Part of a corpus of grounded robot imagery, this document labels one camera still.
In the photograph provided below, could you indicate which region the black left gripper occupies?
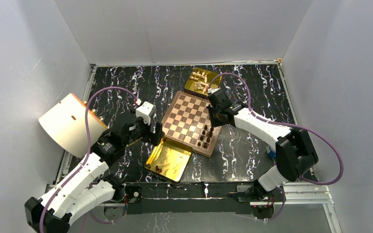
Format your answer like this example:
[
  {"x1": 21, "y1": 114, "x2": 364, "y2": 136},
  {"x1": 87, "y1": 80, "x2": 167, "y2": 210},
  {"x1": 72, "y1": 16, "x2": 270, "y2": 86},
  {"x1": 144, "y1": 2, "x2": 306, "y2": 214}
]
[{"x1": 123, "y1": 109, "x2": 164, "y2": 147}]

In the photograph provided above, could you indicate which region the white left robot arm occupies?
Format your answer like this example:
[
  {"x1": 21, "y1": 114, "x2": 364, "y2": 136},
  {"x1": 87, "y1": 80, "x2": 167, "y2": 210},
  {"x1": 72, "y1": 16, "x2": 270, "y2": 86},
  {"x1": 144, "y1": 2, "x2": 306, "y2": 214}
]
[{"x1": 24, "y1": 117, "x2": 164, "y2": 233}]

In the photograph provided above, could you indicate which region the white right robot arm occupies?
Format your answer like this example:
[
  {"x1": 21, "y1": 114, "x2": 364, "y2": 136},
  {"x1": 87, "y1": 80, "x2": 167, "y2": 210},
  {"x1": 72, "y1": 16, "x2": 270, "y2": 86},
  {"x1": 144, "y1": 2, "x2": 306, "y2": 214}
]
[{"x1": 207, "y1": 88, "x2": 319, "y2": 201}]

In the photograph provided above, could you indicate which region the gold tin with dark pieces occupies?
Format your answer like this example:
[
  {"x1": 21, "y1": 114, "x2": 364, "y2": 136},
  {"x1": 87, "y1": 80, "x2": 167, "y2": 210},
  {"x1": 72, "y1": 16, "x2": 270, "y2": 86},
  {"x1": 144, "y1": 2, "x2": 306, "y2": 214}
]
[{"x1": 144, "y1": 137, "x2": 193, "y2": 184}]

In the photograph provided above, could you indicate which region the pile of light chess pieces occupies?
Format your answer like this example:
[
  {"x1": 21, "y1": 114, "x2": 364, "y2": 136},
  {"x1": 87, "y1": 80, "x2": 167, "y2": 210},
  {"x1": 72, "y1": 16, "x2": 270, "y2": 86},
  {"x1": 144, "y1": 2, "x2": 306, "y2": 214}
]
[{"x1": 190, "y1": 71, "x2": 209, "y2": 93}]

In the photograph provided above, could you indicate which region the pile of dark chess pieces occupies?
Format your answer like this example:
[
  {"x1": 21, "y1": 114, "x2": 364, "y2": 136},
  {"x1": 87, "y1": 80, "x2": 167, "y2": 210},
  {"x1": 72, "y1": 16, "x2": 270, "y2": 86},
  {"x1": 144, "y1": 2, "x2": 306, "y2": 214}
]
[{"x1": 146, "y1": 164, "x2": 163, "y2": 173}]

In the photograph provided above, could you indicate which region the wooden folding chess board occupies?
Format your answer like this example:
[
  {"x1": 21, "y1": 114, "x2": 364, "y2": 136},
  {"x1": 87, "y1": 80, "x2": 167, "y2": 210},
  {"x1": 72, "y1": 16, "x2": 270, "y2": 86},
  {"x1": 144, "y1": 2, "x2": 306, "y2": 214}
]
[{"x1": 162, "y1": 91, "x2": 221, "y2": 158}]

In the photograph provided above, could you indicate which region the gold tin with light pieces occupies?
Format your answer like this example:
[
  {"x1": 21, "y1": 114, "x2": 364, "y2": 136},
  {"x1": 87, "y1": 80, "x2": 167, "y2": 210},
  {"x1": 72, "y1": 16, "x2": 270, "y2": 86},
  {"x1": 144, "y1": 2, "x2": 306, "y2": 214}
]
[{"x1": 184, "y1": 67, "x2": 222, "y2": 98}]

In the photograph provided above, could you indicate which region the blue round object on table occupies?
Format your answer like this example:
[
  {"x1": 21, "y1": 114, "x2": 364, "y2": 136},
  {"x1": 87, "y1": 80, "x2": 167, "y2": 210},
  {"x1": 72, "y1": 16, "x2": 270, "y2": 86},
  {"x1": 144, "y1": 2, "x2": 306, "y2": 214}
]
[{"x1": 266, "y1": 146, "x2": 276, "y2": 159}]

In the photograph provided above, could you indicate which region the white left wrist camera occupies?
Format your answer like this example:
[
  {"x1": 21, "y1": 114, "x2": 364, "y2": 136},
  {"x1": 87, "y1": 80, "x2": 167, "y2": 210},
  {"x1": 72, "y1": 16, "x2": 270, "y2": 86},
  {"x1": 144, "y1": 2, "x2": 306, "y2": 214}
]
[{"x1": 136, "y1": 101, "x2": 156, "y2": 125}]

